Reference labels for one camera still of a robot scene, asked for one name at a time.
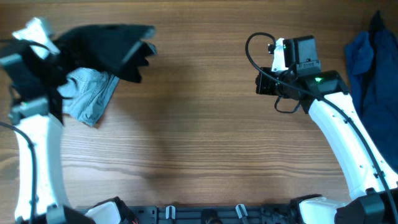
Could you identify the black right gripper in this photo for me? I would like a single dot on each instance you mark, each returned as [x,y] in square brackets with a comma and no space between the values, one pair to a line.
[262,88]

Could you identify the black shorts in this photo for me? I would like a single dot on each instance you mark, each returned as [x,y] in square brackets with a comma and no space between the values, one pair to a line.
[118,49]

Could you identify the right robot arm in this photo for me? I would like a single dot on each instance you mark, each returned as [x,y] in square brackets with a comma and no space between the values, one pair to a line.
[296,74]

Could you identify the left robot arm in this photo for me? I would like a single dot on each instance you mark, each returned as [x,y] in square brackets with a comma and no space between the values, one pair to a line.
[36,71]

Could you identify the blue garment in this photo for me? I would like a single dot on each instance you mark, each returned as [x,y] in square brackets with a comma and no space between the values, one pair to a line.
[371,63]

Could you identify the folded light blue jeans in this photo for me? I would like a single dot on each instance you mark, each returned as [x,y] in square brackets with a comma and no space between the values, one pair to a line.
[87,94]

